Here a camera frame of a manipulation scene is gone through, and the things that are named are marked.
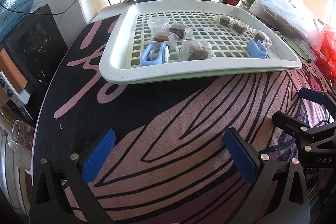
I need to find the cartoon print blanket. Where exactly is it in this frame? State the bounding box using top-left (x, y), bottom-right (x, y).
top-left (33, 17), bottom-right (331, 223)

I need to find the clear plastic bag pile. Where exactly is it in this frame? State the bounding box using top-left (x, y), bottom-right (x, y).
top-left (249, 0), bottom-right (323, 52)

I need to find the black water dispenser cabinet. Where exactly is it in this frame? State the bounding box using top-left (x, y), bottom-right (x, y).
top-left (1, 5), bottom-right (68, 121)

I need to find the blue clip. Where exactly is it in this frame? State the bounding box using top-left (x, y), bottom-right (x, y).
top-left (140, 43), bottom-right (170, 67)
top-left (247, 39), bottom-right (268, 59)

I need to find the brown snack one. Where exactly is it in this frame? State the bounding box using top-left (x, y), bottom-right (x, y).
top-left (169, 22), bottom-right (193, 40)

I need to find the brown snack six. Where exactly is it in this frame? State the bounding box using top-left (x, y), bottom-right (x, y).
top-left (150, 31), bottom-right (179, 50)

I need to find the glass jar on floor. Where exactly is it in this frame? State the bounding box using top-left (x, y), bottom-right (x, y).
top-left (11, 120), bottom-right (35, 151)

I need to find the brown snack four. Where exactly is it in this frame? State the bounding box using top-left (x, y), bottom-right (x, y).
top-left (231, 19), bottom-right (249, 34)

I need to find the brown snack three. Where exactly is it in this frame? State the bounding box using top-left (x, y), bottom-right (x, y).
top-left (250, 29), bottom-right (272, 44)

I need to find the white perforated plastic tray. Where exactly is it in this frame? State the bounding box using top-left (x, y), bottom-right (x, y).
top-left (99, 0), bottom-right (302, 85)

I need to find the brown snack two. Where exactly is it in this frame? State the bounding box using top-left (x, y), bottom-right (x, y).
top-left (178, 40), bottom-right (213, 61)

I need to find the red plastic bag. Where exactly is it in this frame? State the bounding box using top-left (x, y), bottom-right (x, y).
top-left (315, 24), bottom-right (336, 83)

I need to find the brown snack five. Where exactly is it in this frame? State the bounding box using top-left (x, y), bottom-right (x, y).
top-left (216, 14), bottom-right (235, 27)

